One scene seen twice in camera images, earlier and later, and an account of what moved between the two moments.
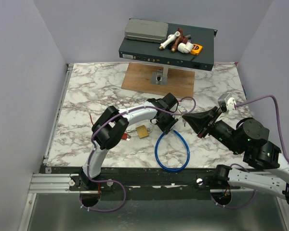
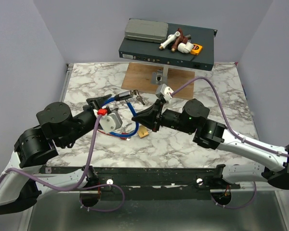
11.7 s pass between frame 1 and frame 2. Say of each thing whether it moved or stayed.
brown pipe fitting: stayed
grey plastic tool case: stayed
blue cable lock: moved
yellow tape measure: stayed
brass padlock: stayed
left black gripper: moved
